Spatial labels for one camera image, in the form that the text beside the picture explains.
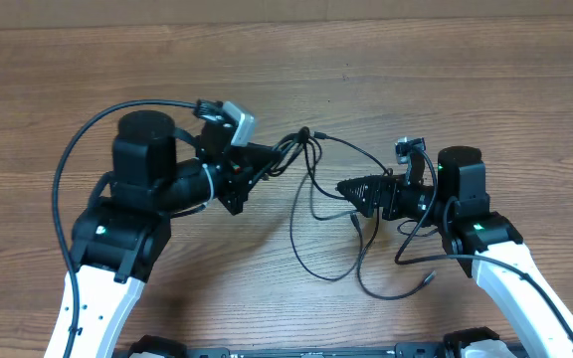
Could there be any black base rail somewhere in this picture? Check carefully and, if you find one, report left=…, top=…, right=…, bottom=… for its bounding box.
left=113, top=327, right=528, bottom=358

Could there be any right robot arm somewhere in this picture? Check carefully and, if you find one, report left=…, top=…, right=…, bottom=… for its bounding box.
left=336, top=144, right=573, bottom=357

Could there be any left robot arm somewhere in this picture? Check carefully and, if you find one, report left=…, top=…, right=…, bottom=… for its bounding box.
left=45, top=102, right=283, bottom=357

